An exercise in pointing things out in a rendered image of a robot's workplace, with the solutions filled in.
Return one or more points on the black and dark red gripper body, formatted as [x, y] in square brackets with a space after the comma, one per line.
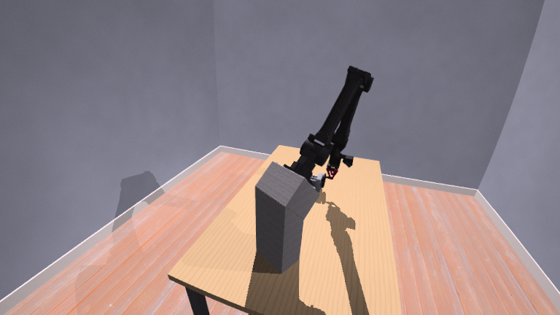
[330, 163]

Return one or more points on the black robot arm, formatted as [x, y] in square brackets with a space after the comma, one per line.
[314, 153]

